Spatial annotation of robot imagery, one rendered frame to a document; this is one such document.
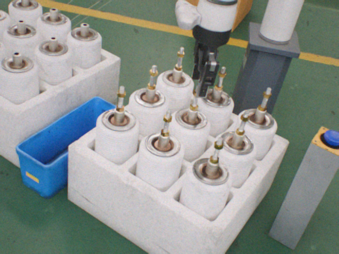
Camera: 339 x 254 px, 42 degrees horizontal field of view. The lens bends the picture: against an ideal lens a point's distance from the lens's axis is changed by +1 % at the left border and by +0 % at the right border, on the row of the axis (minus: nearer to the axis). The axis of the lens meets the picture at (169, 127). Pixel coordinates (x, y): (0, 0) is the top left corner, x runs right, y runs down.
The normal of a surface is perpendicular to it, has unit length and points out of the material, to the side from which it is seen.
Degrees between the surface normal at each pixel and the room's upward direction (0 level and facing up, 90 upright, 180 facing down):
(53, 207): 0
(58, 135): 88
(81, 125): 88
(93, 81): 90
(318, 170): 90
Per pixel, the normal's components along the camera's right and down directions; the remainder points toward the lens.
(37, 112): 0.82, 0.45
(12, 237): 0.15, -0.77
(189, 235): -0.54, 0.46
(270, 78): -0.14, 0.61
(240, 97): -0.79, 0.29
